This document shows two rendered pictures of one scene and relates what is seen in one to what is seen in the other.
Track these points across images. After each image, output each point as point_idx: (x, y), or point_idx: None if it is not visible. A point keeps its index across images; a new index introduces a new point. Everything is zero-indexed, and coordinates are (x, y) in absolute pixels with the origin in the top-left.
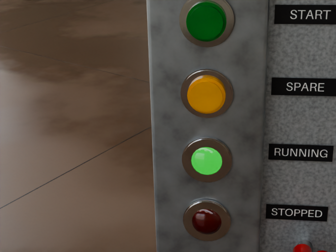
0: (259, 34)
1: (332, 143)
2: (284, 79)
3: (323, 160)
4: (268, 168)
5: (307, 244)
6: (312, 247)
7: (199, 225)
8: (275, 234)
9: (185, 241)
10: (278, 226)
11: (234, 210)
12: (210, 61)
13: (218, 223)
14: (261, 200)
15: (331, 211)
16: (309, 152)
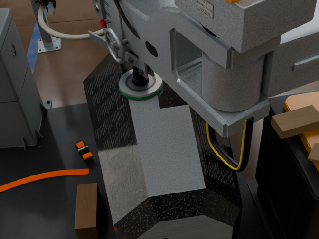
0: None
1: (108, 3)
2: None
3: (107, 5)
4: (104, 4)
5: (108, 20)
6: (109, 21)
7: (95, 8)
8: (107, 16)
9: (96, 11)
10: (107, 15)
11: (98, 8)
12: None
13: (97, 9)
14: (101, 8)
15: (110, 16)
16: (106, 3)
